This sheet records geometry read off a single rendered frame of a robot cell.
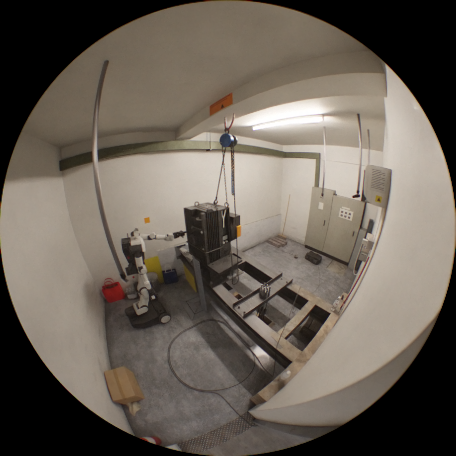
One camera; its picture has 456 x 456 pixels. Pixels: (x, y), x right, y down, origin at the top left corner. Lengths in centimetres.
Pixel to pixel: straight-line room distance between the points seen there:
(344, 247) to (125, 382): 471
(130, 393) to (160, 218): 275
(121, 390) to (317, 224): 486
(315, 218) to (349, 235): 101
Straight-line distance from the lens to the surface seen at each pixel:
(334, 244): 421
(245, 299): 192
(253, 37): 103
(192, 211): 205
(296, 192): 465
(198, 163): 305
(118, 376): 226
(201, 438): 217
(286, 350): 163
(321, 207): 410
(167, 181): 284
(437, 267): 22
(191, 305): 278
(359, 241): 403
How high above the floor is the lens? 212
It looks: 22 degrees down
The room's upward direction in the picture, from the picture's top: 1 degrees counter-clockwise
